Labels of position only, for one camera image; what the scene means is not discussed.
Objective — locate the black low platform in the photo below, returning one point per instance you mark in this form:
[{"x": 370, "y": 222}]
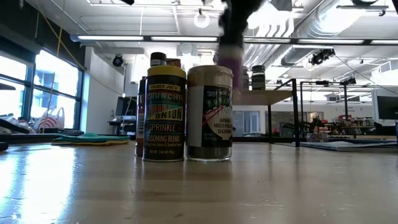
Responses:
[{"x": 31, "y": 138}]

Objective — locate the yellow lid chili onion jar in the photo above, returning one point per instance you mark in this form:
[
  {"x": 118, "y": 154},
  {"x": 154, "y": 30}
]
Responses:
[{"x": 164, "y": 124}]

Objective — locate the white round ceiling fixture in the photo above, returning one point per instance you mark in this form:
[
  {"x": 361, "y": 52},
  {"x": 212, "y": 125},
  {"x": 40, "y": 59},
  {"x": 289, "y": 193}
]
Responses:
[{"x": 202, "y": 20}]

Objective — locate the white lid spice jar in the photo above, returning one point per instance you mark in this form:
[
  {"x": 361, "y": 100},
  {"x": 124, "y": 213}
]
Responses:
[{"x": 246, "y": 79}]

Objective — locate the small patterned bowl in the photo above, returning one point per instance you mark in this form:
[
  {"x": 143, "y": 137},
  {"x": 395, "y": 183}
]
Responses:
[{"x": 317, "y": 137}]

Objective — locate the tan lid furikake jar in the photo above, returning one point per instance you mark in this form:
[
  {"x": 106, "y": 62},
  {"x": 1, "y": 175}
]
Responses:
[{"x": 214, "y": 124}]

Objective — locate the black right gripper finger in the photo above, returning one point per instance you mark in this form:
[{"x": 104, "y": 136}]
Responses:
[{"x": 231, "y": 34}]

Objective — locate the orange spice jar black lid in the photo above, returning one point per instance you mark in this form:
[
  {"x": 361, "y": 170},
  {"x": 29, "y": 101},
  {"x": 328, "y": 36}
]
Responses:
[{"x": 140, "y": 124}]

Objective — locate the white bag red bullseye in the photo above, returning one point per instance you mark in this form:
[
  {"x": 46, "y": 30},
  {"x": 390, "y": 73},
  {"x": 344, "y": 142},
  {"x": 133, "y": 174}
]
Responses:
[{"x": 49, "y": 121}]

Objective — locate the thyme jar blue label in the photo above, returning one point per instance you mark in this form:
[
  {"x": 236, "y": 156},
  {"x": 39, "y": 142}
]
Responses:
[{"x": 158, "y": 59}]

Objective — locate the purple label jar black lid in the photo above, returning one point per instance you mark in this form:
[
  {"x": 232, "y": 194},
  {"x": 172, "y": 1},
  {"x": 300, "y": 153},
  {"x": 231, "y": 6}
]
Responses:
[{"x": 231, "y": 65}]

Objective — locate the large window black frame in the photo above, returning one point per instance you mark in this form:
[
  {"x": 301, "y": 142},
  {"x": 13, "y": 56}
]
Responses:
[{"x": 53, "y": 74}]

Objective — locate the black overhead camera cluster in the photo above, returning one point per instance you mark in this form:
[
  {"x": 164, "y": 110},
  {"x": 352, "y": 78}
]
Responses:
[{"x": 321, "y": 57}]

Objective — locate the background storage shelf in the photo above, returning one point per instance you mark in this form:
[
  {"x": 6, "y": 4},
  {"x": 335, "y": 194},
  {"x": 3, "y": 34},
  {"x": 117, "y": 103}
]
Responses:
[{"x": 357, "y": 122}]

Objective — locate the teal yellow sponge cloth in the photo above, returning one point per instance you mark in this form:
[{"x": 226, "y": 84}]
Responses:
[{"x": 90, "y": 139}]

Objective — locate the green lid spice jar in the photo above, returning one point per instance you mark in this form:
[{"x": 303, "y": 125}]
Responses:
[{"x": 258, "y": 79}]

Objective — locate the black pipe stand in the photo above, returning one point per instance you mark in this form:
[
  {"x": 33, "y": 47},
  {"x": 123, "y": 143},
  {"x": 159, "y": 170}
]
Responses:
[{"x": 345, "y": 93}]

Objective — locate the long ceiling light strip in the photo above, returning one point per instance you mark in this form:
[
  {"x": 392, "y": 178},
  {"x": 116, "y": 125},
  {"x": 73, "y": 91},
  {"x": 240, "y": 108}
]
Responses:
[
  {"x": 329, "y": 41},
  {"x": 384, "y": 42},
  {"x": 110, "y": 38},
  {"x": 183, "y": 39}
]

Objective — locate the grey blue folded cloth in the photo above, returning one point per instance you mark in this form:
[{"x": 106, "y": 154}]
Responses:
[{"x": 348, "y": 146}]

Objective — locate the black computer monitor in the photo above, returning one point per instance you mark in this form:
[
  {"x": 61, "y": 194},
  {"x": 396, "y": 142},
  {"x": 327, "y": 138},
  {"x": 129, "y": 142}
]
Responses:
[
  {"x": 126, "y": 106},
  {"x": 388, "y": 107}
]

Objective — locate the wooden shelf black metal frame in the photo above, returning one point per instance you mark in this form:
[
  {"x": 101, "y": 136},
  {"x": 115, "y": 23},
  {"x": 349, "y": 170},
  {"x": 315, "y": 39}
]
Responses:
[{"x": 261, "y": 97}]

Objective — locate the silver ventilation duct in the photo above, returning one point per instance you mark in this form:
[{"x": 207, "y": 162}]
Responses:
[{"x": 311, "y": 25}]

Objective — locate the orange taco seasoning bag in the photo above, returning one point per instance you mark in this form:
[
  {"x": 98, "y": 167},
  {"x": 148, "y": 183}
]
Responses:
[{"x": 174, "y": 63}]

